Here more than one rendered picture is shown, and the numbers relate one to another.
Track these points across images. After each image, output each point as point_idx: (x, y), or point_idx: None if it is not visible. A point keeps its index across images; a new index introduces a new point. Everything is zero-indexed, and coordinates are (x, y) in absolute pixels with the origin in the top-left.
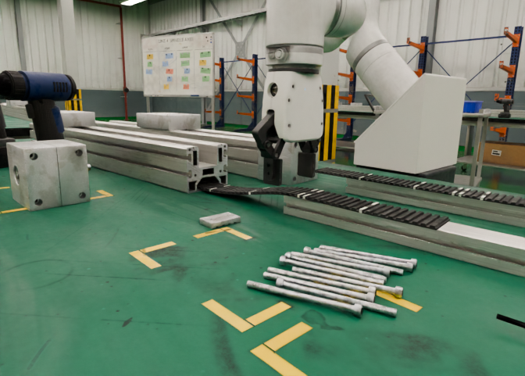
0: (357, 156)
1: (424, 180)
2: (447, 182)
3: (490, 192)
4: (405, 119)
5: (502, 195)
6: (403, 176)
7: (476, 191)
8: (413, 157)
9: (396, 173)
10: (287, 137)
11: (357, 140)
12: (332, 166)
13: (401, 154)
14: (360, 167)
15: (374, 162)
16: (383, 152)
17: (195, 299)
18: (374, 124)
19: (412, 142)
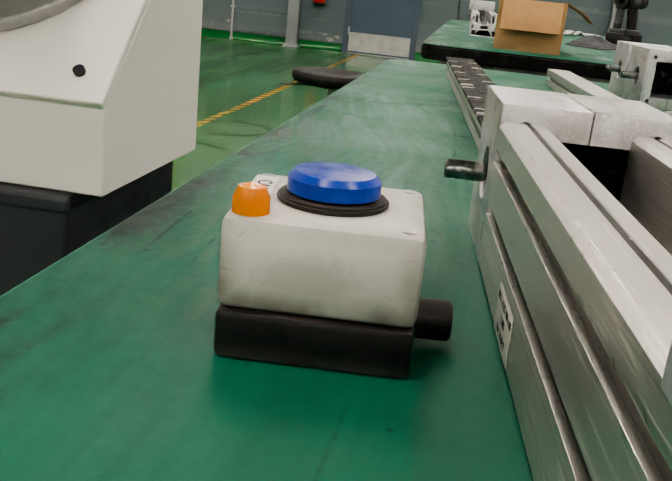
0: (110, 160)
1: (279, 148)
2: (265, 138)
3: (479, 108)
4: None
5: (480, 106)
6: (249, 158)
7: (483, 111)
8: (194, 104)
9: (224, 162)
10: None
11: (109, 93)
12: (218, 219)
13: (181, 104)
14: (79, 204)
15: (142, 160)
16: (156, 113)
17: None
18: (141, 19)
19: (193, 62)
